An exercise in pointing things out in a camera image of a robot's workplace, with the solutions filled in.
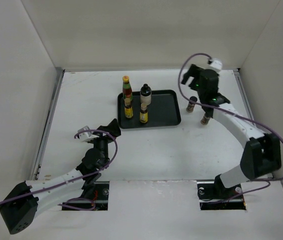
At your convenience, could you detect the small brown spice jar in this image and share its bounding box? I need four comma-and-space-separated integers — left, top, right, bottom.
186, 96, 198, 113

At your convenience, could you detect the white jar black knob lid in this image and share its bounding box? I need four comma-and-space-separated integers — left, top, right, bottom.
140, 83, 152, 106

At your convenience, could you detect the black plastic tray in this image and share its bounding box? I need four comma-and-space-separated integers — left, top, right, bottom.
117, 89, 181, 129

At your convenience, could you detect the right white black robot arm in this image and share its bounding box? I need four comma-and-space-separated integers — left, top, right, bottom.
181, 64, 282, 198

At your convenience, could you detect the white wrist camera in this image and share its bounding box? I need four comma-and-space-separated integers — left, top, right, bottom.
207, 58, 223, 74
77, 126, 99, 143

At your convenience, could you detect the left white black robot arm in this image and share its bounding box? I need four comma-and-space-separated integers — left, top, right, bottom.
0, 119, 121, 235

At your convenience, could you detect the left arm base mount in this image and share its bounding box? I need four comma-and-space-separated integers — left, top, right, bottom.
60, 181, 110, 211

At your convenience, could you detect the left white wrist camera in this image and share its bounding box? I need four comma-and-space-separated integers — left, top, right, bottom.
77, 126, 99, 143

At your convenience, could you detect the tall red chili sauce bottle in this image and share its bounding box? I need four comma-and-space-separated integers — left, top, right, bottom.
122, 75, 133, 102

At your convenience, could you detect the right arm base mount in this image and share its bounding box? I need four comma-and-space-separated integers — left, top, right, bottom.
197, 181, 246, 211

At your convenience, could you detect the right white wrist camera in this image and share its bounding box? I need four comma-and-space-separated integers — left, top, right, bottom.
207, 58, 223, 74

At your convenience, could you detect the small yellow label sauce bottle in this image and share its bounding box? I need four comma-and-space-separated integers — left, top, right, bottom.
139, 102, 148, 124

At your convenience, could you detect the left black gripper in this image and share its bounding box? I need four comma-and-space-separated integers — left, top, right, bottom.
88, 118, 120, 169

